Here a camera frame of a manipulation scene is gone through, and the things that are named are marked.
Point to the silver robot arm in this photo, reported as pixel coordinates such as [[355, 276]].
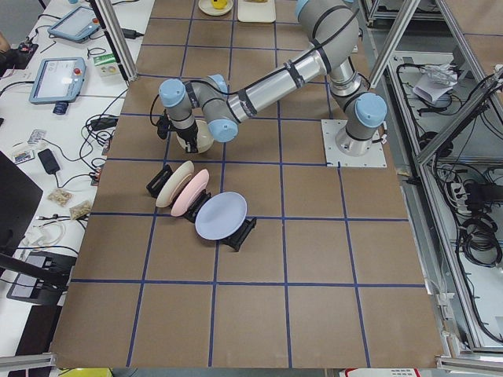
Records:
[[332, 29]]

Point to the cream plate in rack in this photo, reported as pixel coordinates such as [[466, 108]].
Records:
[[175, 184]]

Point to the black power adapter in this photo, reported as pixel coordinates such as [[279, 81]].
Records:
[[131, 33]]

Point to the aluminium frame post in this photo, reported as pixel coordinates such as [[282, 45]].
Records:
[[109, 22]]

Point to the blue teach pendant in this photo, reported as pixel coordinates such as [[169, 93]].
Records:
[[76, 26], [58, 79]]

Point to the cream rectangular tray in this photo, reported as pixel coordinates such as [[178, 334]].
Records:
[[256, 11]]

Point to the black phone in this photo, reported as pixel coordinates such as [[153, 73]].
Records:
[[48, 161]]

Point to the pink plate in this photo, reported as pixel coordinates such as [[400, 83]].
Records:
[[189, 194]]

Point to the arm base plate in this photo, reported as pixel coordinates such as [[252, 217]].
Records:
[[343, 151]]

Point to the black dish rack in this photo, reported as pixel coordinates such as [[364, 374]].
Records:
[[235, 240]]

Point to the green white carton box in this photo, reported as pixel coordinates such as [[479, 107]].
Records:
[[106, 65]]

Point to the cream round plate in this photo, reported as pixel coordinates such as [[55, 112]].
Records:
[[206, 7]]

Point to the yellow lemon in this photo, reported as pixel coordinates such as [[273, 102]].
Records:
[[219, 4]]

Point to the black monitor stand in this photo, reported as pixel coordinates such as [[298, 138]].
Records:
[[43, 276]]

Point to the blue plate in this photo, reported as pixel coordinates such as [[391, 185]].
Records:
[[221, 216]]

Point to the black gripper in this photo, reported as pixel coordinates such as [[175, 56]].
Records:
[[189, 134]]

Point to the white bowl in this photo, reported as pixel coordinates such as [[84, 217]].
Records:
[[204, 138]]

